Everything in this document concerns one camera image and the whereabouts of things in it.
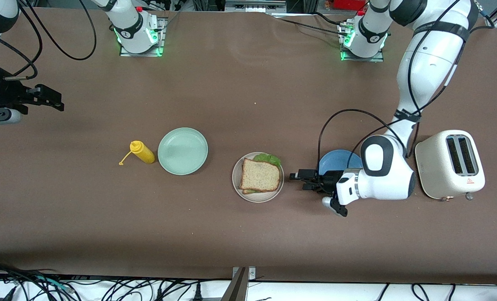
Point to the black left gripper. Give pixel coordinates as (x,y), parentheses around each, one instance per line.
(326,181)

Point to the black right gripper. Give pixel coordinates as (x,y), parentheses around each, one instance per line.
(5,95)

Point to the dark crust bread slice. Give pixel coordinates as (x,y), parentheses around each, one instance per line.
(260,174)

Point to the beige plate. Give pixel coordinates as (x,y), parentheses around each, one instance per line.
(257,198)

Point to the light brown bread slice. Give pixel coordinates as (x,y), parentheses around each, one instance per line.
(248,191)

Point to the yellow squeeze bottle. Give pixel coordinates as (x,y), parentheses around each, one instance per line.
(144,154)

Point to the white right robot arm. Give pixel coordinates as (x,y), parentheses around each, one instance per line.
(133,29)

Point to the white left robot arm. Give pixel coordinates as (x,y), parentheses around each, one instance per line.
(382,167)

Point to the blue plate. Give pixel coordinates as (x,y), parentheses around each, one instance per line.
(336,161)

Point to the mint green plate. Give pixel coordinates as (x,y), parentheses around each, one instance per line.
(183,151)

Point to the white toaster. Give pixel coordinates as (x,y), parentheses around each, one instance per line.
(441,167)

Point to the black power plug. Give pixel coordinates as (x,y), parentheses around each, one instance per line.
(198,292)

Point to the red box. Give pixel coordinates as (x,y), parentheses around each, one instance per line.
(349,4)

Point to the grey metal table bracket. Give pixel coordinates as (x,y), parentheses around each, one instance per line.
(240,288)

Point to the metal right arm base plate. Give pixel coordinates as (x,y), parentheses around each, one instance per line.
(161,29)

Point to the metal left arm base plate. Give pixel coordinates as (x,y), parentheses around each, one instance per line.
(374,59)

